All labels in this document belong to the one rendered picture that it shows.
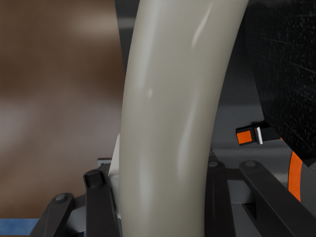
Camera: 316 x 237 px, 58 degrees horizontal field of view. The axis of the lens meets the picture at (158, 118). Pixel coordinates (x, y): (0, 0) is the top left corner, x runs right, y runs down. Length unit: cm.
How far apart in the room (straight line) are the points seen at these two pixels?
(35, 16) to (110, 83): 35
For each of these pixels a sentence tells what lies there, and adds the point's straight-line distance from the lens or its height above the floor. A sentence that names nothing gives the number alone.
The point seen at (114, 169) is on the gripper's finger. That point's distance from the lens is 17.
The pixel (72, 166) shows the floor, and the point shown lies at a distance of 129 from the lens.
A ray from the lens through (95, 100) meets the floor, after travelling 114.
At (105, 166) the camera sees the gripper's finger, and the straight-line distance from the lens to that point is 19.
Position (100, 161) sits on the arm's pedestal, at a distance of 123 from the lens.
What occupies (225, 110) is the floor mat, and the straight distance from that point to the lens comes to 112.
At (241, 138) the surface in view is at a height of 3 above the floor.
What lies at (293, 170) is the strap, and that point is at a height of 2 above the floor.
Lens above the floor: 106
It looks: 70 degrees down
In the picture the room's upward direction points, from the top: 172 degrees counter-clockwise
